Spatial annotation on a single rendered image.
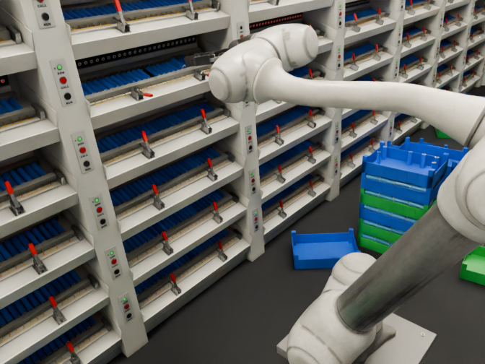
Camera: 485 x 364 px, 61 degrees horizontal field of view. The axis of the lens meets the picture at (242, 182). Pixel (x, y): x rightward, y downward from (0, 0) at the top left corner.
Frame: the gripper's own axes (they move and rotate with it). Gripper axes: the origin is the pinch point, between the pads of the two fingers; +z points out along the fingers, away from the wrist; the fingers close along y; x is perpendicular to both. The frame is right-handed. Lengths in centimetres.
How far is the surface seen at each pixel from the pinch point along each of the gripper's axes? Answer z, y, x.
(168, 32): 13.0, -1.6, -9.2
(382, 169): -20, -71, 61
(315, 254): 8, -52, 101
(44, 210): 19, 51, 30
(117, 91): 19.1, 18.3, 4.3
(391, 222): -22, -71, 87
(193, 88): 15.7, -8.2, 10.0
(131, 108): 15.9, 17.0, 10.2
